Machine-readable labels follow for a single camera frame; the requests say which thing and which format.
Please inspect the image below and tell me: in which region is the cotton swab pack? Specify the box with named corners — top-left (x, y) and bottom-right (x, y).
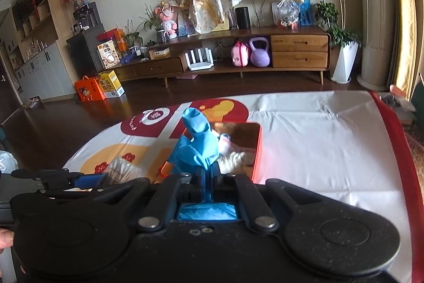
top-left (99, 156), bottom-right (143, 187)

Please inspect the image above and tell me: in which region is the white lace cloth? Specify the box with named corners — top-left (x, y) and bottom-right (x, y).
top-left (217, 151), bottom-right (256, 176)

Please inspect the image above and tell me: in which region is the blue nitrile glove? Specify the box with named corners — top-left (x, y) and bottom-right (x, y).
top-left (168, 107), bottom-right (237, 221)

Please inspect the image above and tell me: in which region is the person left hand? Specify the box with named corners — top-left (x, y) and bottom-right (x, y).
top-left (0, 228), bottom-right (14, 251)

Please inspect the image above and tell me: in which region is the red metal tin box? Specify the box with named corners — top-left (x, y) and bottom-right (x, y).
top-left (155, 122), bottom-right (262, 182)

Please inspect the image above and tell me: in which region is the orange gift box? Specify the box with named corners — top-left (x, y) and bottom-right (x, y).
top-left (74, 75), bottom-right (106, 102)

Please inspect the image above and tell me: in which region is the printed white tablecloth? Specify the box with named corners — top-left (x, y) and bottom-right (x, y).
top-left (65, 91), bottom-right (423, 282)

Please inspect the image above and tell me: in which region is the yellow carton box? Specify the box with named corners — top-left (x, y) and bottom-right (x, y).
top-left (98, 70), bottom-right (125, 98)

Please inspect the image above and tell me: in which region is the snack box on cabinet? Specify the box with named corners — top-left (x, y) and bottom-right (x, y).
top-left (97, 40), bottom-right (120, 69)

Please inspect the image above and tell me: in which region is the purple kettlebell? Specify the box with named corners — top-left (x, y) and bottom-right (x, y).
top-left (249, 37), bottom-right (270, 67)

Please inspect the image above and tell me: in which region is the white wifi router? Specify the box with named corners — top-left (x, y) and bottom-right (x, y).
top-left (184, 47), bottom-right (214, 71)

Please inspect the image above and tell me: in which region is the wooden TV cabinet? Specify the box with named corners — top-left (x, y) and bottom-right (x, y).
top-left (112, 26), bottom-right (331, 82)

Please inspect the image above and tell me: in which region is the pink plush doll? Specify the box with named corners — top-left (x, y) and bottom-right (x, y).
top-left (154, 1), bottom-right (178, 40)

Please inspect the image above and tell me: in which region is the black smart speaker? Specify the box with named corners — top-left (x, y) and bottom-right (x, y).
top-left (234, 6), bottom-right (251, 29)

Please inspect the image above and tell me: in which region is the blue plastic item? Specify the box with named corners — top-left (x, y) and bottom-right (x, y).
top-left (298, 0), bottom-right (314, 27)

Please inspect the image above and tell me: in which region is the clear plastic bag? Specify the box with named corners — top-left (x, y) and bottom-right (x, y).
top-left (276, 0), bottom-right (300, 30)

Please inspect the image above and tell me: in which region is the white standing air conditioner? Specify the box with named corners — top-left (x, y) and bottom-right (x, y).
top-left (358, 0), bottom-right (396, 91)

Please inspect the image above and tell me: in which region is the yellow curtain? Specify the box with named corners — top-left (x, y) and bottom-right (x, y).
top-left (393, 0), bottom-right (417, 98)

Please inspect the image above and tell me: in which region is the wooden wall shelf unit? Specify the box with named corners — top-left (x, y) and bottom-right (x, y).
top-left (6, 0), bottom-right (78, 102)

